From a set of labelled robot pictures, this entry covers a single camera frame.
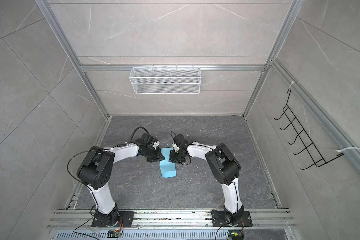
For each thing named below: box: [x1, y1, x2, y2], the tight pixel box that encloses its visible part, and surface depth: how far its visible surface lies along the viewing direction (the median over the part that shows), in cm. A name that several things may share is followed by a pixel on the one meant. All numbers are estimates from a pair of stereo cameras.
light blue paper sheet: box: [159, 147, 177, 178], surface depth 92 cm
